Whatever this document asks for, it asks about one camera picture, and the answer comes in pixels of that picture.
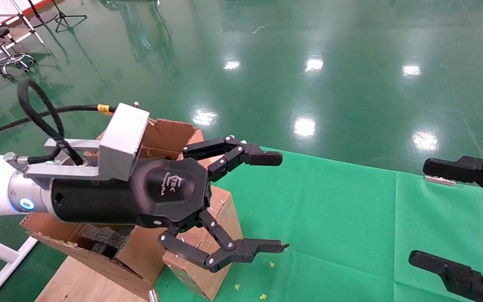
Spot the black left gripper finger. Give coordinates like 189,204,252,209
182,135,283,182
158,210,289,273

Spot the black round-base stand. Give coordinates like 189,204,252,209
26,0,58,28

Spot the white metal rack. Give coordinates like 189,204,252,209
0,0,45,72

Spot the black tripod stand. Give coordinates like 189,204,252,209
51,0,88,33

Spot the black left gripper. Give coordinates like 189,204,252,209
51,157,212,229

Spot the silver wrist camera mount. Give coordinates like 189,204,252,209
26,103,150,182

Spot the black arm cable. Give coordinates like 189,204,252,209
0,79,116,166

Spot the large open cardboard carton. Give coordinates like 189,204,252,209
20,118,205,300

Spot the small brown cardboard box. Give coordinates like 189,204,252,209
162,185,244,302

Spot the black foam block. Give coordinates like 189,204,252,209
78,224,130,257

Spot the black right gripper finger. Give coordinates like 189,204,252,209
423,155,483,208
408,250,483,302

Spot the green table cloth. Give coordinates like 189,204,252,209
153,147,483,302

